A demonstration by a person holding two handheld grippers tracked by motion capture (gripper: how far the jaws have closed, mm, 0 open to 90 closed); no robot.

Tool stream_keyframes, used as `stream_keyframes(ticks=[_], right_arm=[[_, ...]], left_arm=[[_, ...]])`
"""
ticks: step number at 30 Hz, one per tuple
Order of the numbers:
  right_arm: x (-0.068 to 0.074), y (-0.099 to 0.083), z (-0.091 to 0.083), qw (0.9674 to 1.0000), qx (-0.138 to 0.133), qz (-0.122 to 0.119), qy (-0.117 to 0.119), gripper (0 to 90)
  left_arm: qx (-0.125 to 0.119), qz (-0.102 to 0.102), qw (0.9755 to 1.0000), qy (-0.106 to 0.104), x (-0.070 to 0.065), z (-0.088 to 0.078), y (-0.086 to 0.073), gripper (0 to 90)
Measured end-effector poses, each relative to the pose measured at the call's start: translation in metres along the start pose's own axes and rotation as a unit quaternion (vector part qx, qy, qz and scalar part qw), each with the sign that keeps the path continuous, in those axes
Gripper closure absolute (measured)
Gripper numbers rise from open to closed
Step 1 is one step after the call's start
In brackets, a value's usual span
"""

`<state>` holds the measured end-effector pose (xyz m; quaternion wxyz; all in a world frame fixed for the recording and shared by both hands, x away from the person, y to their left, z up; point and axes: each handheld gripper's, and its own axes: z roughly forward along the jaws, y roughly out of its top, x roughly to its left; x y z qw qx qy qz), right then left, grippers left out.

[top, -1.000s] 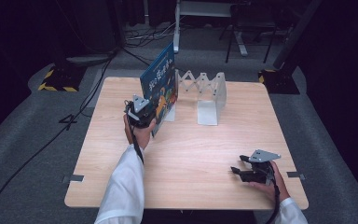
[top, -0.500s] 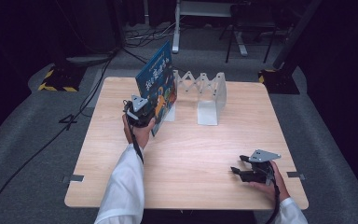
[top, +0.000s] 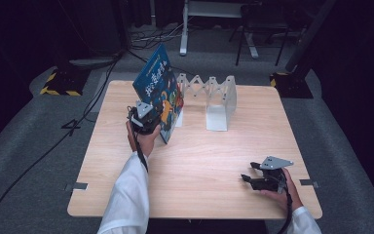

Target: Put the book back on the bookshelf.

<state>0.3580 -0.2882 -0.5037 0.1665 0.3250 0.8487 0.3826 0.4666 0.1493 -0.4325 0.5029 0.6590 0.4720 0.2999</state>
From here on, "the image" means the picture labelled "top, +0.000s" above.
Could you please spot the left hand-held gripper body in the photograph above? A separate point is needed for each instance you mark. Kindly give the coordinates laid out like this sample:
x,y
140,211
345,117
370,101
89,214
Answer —
x,y
142,118

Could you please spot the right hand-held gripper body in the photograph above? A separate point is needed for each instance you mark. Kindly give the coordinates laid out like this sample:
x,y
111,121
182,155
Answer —
x,y
272,177

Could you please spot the colourful picture book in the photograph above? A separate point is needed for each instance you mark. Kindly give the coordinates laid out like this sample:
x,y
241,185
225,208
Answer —
x,y
156,84

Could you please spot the white expandable bookend rack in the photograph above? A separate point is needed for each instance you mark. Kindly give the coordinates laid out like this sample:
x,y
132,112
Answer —
x,y
217,118

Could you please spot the person's left hand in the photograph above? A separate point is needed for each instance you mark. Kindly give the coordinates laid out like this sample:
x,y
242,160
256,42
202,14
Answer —
x,y
146,141

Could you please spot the person's right hand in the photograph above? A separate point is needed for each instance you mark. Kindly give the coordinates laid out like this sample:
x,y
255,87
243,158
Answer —
x,y
282,198

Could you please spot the grey tape strip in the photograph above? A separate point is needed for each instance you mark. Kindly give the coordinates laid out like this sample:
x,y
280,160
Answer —
x,y
308,183
78,186

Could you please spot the black yellow-striped stand base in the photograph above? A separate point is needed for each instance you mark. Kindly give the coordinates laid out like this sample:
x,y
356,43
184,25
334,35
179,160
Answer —
x,y
65,83
293,86

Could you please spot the black chair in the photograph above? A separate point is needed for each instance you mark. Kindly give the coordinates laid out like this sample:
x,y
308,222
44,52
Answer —
x,y
263,19

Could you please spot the white desk frame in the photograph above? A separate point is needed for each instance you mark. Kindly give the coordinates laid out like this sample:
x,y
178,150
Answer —
x,y
184,35

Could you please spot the dark metal stand post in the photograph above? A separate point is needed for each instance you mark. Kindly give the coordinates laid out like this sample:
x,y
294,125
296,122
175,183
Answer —
x,y
308,35

